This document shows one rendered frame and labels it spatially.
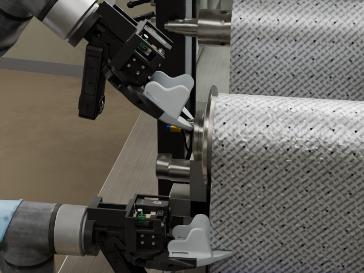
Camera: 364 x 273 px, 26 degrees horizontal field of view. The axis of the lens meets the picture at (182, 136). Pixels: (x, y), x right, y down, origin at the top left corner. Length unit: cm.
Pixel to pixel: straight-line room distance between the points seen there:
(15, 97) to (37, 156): 83
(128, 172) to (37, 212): 65
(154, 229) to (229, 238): 11
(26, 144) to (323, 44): 298
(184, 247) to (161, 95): 22
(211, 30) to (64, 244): 43
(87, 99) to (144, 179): 67
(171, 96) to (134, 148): 83
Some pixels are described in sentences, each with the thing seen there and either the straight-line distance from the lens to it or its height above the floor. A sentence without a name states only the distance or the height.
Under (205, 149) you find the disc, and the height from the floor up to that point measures 126.
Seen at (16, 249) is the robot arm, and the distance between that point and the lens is 119.
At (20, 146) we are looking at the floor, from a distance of 409.
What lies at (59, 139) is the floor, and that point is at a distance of 413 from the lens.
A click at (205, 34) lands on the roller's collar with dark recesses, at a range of 132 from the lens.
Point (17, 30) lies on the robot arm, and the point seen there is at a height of 140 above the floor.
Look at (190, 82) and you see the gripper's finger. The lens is 113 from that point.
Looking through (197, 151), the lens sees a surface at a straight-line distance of 111.
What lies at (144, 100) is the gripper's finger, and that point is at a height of 132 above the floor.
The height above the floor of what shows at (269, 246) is 111.
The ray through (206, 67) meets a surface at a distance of 214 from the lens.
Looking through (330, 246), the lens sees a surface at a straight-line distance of 114.
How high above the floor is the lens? 173
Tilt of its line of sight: 25 degrees down
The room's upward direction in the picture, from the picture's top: straight up
